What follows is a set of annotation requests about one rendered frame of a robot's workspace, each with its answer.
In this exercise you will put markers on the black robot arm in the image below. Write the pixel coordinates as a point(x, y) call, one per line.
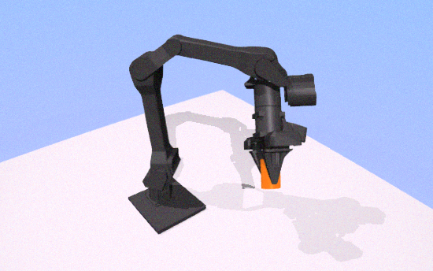
point(261, 63)

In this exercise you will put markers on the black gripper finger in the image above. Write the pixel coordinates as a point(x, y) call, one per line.
point(256, 155)
point(273, 160)

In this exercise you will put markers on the orange knob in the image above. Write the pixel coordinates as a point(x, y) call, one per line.
point(265, 180)

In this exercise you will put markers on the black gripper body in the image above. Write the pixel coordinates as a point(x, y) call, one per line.
point(268, 131)

